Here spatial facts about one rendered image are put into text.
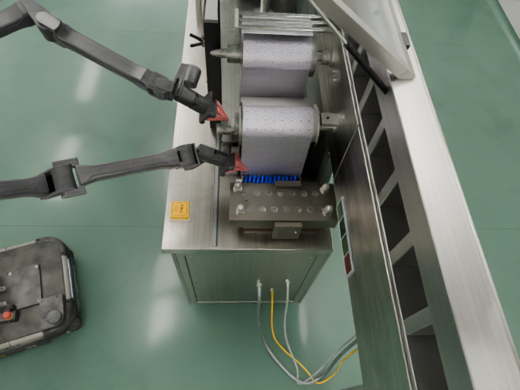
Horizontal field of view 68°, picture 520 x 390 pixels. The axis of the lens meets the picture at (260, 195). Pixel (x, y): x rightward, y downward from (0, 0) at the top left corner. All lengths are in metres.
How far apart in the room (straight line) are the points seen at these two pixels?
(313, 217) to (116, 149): 1.85
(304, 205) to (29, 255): 1.57
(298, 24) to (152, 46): 2.37
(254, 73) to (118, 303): 1.57
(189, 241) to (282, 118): 0.58
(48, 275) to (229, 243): 1.16
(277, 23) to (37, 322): 1.78
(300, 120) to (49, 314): 1.52
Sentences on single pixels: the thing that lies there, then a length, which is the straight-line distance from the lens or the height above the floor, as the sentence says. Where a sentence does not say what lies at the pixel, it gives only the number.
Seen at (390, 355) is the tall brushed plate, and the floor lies 1.37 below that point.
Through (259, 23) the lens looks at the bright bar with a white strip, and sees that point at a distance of 1.42.
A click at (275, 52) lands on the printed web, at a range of 1.39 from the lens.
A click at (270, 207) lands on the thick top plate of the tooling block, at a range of 1.41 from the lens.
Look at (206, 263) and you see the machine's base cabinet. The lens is 1.63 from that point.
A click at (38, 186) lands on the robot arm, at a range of 1.27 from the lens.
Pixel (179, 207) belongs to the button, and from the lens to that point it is 1.53.
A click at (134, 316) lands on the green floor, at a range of 2.39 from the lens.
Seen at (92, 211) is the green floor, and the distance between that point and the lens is 2.71.
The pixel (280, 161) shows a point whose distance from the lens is 1.41.
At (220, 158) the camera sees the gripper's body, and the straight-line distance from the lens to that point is 1.37.
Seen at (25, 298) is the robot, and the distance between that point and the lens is 2.32.
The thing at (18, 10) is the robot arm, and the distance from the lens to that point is 1.45.
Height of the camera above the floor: 2.27
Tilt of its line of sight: 60 degrees down
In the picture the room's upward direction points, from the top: 8 degrees clockwise
